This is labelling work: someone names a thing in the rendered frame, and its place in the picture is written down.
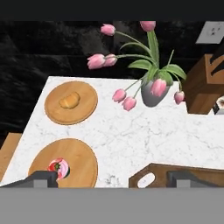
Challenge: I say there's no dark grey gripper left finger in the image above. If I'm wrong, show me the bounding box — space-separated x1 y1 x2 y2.
0 171 59 189

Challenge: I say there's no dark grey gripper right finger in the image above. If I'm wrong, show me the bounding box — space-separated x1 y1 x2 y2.
166 171 221 189

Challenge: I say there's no light wooden cabinet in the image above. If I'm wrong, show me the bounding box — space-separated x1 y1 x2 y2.
0 132 24 183

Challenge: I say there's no golden croissant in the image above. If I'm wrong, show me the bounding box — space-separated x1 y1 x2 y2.
59 91 81 110

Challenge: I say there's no round wooden plate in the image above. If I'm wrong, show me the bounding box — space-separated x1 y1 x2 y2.
27 137 99 189
44 80 99 126

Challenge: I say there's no small white and brown object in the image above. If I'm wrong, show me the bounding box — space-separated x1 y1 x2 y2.
212 97 224 116

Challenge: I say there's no grey vase with pink tulips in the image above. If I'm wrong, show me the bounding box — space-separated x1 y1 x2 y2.
87 20 187 112

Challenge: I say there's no wooden knife block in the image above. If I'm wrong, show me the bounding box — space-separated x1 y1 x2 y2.
181 40 224 116

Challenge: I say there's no wooden cutting board with handle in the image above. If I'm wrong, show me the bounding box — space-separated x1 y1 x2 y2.
128 163 224 189

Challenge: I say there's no white wall socket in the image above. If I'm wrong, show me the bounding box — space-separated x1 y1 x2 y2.
195 20 224 45

